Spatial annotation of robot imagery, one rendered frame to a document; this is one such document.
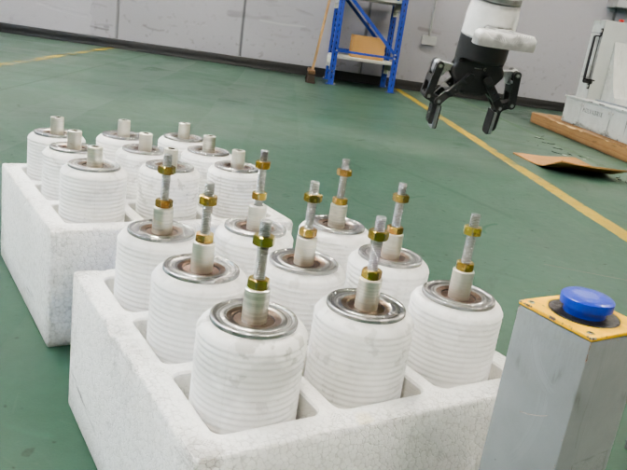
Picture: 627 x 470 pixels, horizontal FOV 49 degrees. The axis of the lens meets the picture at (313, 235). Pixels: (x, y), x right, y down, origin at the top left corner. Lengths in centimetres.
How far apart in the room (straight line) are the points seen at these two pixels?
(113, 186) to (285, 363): 55
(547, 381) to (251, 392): 23
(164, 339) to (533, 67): 691
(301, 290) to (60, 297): 45
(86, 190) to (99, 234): 7
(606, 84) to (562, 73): 229
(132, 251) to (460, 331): 35
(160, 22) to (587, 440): 674
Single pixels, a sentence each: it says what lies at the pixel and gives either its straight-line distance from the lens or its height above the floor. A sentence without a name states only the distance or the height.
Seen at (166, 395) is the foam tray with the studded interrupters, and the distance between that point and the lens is 62.
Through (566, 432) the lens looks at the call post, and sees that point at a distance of 56.
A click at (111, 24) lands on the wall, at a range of 723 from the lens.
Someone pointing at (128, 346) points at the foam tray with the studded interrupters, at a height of 18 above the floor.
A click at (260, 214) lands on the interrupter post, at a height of 27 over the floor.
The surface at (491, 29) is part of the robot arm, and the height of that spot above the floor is 52.
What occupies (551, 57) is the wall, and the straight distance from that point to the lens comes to 750.
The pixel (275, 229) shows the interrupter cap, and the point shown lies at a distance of 84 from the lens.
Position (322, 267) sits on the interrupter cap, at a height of 25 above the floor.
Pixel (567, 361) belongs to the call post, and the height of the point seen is 29.
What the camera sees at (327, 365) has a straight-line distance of 64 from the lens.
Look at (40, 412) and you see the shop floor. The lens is 93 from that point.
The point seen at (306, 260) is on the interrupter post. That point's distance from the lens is 73.
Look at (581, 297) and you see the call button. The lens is 56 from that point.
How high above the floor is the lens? 50
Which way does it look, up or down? 17 degrees down
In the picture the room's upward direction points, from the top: 8 degrees clockwise
